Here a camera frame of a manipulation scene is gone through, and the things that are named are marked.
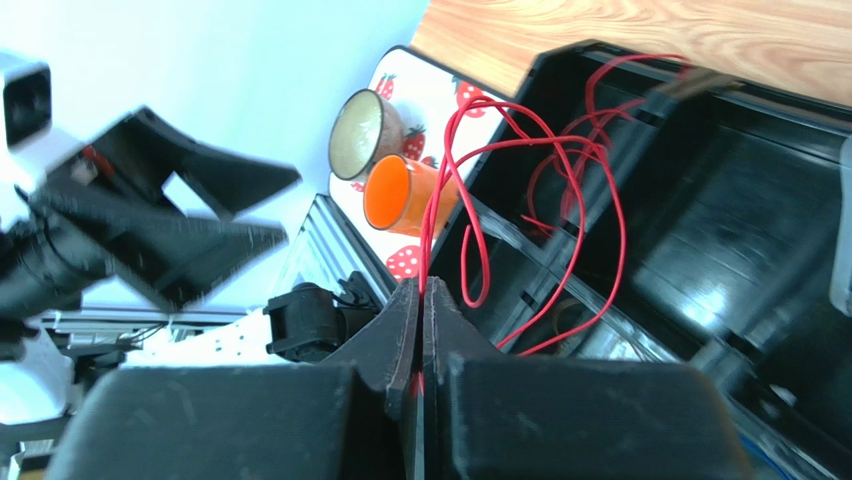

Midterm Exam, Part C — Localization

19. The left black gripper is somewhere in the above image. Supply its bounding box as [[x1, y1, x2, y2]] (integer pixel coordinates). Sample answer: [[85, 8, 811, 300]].
[[1, 107, 301, 347]]

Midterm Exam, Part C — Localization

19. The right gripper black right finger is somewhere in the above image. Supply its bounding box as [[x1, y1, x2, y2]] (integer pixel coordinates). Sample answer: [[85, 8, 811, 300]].
[[421, 277, 499, 479]]

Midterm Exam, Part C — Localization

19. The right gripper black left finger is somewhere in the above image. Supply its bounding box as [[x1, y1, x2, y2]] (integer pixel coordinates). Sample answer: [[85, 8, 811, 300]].
[[323, 278, 421, 479]]

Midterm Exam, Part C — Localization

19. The red thin wire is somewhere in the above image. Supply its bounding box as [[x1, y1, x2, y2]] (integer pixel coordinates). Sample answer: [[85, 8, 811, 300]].
[[417, 96, 628, 357], [519, 53, 694, 238]]

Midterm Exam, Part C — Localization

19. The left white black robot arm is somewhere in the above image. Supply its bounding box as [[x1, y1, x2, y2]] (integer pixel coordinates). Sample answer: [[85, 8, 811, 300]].
[[1, 107, 301, 426]]

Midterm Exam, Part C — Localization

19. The orange translucent cup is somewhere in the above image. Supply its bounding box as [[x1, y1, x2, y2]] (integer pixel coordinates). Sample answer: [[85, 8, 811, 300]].
[[363, 155, 438, 237]]

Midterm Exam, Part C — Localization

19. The white strawberry pattern tray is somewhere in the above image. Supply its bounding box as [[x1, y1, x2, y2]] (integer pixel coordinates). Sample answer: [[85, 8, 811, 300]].
[[329, 47, 505, 285]]

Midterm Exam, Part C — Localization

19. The beige ceramic bowl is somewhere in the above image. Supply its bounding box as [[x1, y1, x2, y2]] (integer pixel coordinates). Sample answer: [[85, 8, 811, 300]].
[[328, 89, 405, 181]]

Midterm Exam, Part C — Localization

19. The black six-compartment tray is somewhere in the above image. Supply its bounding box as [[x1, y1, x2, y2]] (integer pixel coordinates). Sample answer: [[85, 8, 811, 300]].
[[463, 40, 851, 479]]

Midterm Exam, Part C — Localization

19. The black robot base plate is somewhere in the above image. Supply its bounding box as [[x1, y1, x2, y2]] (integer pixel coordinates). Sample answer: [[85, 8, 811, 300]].
[[263, 192, 401, 364]]

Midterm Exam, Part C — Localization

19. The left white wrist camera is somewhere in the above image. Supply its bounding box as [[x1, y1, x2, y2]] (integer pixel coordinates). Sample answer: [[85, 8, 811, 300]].
[[1, 50, 83, 191]]

